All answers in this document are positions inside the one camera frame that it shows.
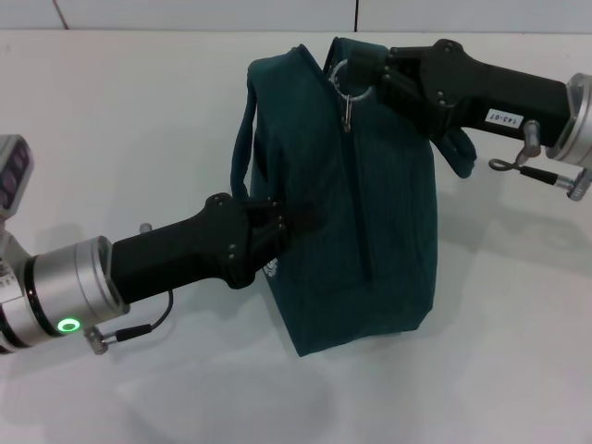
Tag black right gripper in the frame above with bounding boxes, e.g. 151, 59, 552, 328
346, 39, 571, 148

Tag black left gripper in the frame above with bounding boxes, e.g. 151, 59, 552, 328
113, 193, 326, 306

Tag right arm connector cable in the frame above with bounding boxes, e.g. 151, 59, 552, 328
488, 119, 592, 203

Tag dark teal insulated lunch bag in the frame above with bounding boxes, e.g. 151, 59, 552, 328
229, 36, 477, 358

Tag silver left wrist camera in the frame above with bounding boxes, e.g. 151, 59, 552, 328
0, 134, 36, 221

